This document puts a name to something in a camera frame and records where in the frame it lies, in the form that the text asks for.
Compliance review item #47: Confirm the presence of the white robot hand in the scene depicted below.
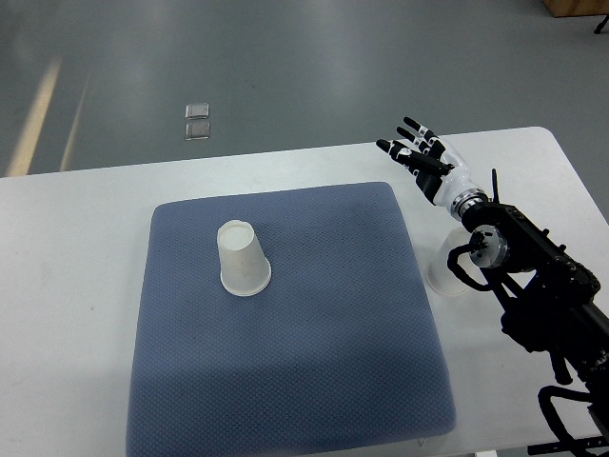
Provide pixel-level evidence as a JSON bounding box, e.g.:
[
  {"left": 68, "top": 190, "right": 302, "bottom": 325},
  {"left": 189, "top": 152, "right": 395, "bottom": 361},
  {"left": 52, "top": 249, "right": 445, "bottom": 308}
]
[{"left": 376, "top": 116, "right": 487, "bottom": 214}]

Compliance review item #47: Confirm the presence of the white paper cup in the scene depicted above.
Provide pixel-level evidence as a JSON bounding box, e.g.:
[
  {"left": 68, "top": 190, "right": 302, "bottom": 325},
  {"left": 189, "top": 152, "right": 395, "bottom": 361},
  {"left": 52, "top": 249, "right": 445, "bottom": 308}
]
[
  {"left": 425, "top": 228, "right": 469, "bottom": 297},
  {"left": 217, "top": 220, "right": 272, "bottom": 297}
]

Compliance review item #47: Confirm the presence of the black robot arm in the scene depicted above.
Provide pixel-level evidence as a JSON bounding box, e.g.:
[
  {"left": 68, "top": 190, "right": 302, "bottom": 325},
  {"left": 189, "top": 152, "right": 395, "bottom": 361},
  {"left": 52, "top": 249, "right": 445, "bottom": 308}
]
[{"left": 376, "top": 117, "right": 608, "bottom": 456}]

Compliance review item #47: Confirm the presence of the brown cardboard box corner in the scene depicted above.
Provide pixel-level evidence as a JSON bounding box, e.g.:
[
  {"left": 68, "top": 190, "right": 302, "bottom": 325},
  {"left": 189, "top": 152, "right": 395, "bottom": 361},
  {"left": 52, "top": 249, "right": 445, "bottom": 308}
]
[{"left": 542, "top": 0, "right": 609, "bottom": 18}]

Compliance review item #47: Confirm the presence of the white paper cup on mat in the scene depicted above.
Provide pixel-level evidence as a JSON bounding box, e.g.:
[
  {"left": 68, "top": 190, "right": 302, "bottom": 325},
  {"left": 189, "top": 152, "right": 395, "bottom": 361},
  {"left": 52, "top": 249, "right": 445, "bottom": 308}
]
[{"left": 217, "top": 220, "right": 272, "bottom": 297}]

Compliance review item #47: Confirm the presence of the black tripod leg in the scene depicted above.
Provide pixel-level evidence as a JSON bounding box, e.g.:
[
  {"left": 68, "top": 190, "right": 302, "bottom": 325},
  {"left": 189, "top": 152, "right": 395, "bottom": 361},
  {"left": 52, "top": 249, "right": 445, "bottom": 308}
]
[{"left": 594, "top": 15, "right": 609, "bottom": 34}]

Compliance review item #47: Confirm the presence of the blue mesh cushion mat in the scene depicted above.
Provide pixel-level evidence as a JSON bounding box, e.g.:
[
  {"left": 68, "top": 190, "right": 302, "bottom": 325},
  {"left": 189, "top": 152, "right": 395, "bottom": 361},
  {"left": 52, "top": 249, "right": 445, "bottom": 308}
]
[{"left": 127, "top": 182, "right": 456, "bottom": 456}]

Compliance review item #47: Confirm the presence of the upper metal floor plate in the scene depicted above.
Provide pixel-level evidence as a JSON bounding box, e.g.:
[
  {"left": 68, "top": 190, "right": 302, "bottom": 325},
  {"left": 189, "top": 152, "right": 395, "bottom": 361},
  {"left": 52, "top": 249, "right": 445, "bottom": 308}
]
[{"left": 185, "top": 102, "right": 210, "bottom": 119}]

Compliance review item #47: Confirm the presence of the black table control panel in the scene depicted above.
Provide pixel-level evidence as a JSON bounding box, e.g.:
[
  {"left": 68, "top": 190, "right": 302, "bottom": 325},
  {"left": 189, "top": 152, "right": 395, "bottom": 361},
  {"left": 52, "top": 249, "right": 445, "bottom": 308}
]
[{"left": 527, "top": 436, "right": 608, "bottom": 456}]

